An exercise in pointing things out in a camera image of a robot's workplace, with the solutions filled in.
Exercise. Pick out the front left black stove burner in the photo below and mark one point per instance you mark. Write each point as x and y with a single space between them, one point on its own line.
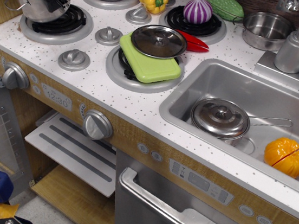
76 24

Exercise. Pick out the front right black stove burner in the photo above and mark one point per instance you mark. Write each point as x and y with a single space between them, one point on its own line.
115 72

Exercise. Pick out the loose steel pot lid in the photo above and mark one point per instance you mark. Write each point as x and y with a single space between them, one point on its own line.
159 41

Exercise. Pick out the back right black stove burner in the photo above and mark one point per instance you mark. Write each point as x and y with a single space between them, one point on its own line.
210 32

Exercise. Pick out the grey stovetop knob front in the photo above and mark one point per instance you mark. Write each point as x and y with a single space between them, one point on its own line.
73 60

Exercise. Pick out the grey stovetop knob middle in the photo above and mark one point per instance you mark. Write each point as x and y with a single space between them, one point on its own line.
108 36

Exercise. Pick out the grey oven dial left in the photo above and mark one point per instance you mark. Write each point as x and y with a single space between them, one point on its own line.
14 76

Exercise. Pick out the grey oven dial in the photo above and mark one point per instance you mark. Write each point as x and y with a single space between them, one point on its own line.
14 76
96 125

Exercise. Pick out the green plastic cutting board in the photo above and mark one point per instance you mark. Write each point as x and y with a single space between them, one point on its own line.
145 68

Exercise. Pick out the grey oven dial right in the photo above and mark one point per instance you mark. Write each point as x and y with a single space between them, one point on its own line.
96 125

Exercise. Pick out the white oven rack shelf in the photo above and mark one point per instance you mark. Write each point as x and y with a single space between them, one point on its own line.
92 161

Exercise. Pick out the purple striped toy onion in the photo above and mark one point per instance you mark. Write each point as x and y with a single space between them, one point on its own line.
198 11

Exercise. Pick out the red toy chili pepper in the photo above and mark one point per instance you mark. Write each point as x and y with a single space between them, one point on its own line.
192 43

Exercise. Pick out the green toy bitter gourd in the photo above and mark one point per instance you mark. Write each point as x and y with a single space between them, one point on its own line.
227 9

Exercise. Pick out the lidded steel saucepan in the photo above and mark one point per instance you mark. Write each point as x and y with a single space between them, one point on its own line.
227 121

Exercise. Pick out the open steel saucepan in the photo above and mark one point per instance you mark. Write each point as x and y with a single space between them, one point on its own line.
264 30

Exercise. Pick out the silver dishwasher door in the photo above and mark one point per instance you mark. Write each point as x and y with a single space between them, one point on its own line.
143 196

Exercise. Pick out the grey toy sink basin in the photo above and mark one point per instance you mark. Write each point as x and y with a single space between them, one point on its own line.
273 110

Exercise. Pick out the orange toy pumpkin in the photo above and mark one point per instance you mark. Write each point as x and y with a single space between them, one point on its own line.
283 155

